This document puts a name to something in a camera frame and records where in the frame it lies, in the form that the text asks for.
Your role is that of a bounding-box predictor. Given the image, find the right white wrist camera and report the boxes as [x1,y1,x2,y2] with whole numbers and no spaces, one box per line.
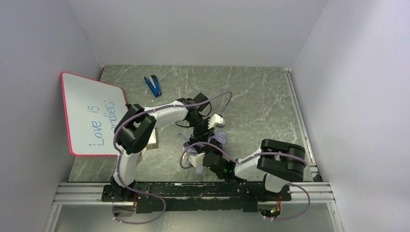
[188,153,205,168]

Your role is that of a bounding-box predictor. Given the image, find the pink framed whiteboard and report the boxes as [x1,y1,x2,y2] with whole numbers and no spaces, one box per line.
[60,72,128,157]

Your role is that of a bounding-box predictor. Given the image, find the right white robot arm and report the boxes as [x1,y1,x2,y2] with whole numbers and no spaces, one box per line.
[188,139,307,193]

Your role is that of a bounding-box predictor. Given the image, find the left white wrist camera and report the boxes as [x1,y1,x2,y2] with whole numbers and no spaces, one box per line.
[208,114,225,129]

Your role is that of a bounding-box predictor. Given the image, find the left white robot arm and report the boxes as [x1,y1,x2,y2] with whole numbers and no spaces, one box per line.
[110,93,214,201]

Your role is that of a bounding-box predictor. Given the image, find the purple cable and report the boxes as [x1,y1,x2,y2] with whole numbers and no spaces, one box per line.
[179,142,311,223]
[111,91,233,225]

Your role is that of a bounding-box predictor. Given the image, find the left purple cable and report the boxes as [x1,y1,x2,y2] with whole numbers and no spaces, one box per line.
[111,91,233,225]

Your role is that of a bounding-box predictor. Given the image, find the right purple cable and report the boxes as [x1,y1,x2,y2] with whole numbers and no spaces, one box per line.
[179,142,311,223]

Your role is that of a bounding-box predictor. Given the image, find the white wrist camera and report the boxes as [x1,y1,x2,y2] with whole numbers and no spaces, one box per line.
[208,114,225,129]
[188,153,205,168]

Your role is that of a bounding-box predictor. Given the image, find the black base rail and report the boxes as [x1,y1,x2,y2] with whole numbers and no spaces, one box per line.
[101,181,292,214]

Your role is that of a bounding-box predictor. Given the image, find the lavender folding umbrella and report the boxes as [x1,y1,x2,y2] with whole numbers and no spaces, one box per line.
[179,132,228,174]

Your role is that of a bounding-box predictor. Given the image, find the blue stapler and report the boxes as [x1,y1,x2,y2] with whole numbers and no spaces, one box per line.
[144,75,162,98]

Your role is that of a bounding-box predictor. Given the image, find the small beige box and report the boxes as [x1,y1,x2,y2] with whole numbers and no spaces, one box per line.
[146,128,158,150]

